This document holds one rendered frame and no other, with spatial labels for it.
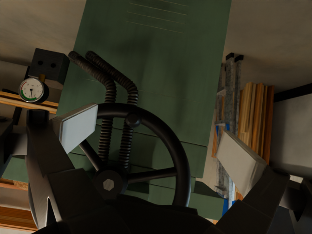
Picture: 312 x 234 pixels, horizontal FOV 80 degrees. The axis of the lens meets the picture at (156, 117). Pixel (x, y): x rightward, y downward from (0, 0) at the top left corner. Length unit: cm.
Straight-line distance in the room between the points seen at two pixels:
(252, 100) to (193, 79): 147
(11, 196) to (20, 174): 290
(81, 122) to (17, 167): 49
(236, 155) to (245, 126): 175
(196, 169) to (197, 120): 14
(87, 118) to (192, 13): 55
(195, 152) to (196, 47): 31
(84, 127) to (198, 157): 42
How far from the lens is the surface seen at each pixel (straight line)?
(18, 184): 66
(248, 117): 194
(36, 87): 56
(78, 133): 16
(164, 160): 53
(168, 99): 54
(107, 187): 35
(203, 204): 58
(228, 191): 143
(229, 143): 18
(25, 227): 296
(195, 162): 55
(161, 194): 55
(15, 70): 361
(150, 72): 56
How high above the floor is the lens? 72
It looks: 7 degrees down
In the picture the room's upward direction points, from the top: 169 degrees counter-clockwise
